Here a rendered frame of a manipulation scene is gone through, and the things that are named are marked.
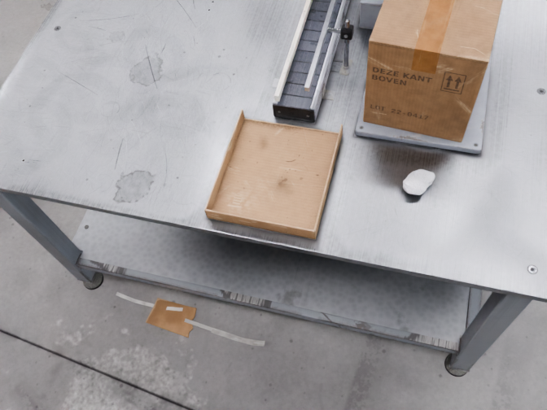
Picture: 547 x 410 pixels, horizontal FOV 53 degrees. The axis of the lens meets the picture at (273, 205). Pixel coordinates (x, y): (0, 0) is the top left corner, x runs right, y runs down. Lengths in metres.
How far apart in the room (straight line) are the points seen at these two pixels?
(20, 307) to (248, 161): 1.30
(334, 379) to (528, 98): 1.09
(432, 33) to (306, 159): 0.41
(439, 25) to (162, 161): 0.72
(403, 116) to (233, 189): 0.44
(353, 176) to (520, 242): 0.39
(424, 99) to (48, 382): 1.62
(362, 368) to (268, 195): 0.89
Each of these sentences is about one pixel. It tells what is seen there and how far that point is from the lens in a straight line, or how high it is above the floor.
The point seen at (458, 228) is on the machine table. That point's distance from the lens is 1.29.
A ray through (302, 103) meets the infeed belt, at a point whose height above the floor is 0.88.
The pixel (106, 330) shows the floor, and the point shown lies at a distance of 2.20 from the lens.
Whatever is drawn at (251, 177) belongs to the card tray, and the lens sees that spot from 1.34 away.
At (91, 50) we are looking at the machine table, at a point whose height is 0.83.
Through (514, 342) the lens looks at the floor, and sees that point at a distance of 2.13.
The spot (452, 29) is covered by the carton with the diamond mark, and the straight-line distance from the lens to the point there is 1.24.
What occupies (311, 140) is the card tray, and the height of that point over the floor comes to 0.83.
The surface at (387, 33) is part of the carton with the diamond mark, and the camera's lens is 1.22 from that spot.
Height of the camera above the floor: 1.96
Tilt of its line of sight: 60 degrees down
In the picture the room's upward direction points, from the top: 11 degrees counter-clockwise
